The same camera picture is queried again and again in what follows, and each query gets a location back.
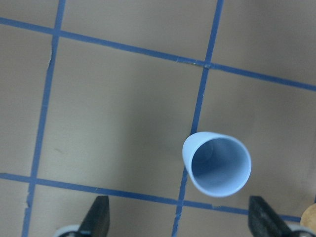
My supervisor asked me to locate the bamboo chopstick holder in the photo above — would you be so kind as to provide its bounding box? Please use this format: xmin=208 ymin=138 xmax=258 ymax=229
xmin=300 ymin=203 xmax=316 ymax=232

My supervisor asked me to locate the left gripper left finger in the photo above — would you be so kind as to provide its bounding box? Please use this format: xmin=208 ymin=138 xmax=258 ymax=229
xmin=76 ymin=196 xmax=110 ymax=237

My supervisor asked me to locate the blue plastic cup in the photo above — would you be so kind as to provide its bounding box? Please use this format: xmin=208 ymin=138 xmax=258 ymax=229
xmin=182 ymin=131 xmax=252 ymax=198

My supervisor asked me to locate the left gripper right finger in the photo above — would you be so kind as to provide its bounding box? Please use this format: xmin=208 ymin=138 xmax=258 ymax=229
xmin=248 ymin=196 xmax=292 ymax=237

